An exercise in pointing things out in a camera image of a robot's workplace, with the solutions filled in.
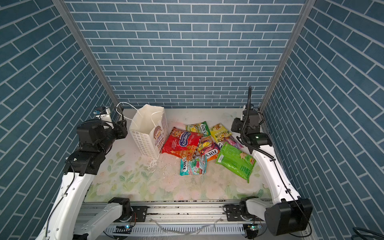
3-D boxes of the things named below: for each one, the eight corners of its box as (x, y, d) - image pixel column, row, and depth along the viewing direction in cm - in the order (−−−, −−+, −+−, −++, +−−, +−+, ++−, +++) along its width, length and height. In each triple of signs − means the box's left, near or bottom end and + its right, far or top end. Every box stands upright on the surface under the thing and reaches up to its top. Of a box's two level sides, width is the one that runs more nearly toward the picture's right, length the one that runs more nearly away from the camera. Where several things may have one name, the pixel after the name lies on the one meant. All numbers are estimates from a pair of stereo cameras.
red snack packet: (163, 154, 97) (161, 148, 92) (174, 132, 108) (173, 126, 103) (192, 163, 93) (192, 158, 88) (201, 140, 104) (201, 134, 99)
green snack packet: (213, 162, 93) (214, 159, 89) (223, 145, 101) (224, 141, 98) (247, 181, 86) (250, 178, 82) (255, 161, 94) (257, 157, 90)
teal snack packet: (180, 175, 88) (179, 172, 85) (181, 157, 96) (181, 154, 93) (206, 175, 88) (207, 172, 85) (206, 157, 96) (206, 154, 93)
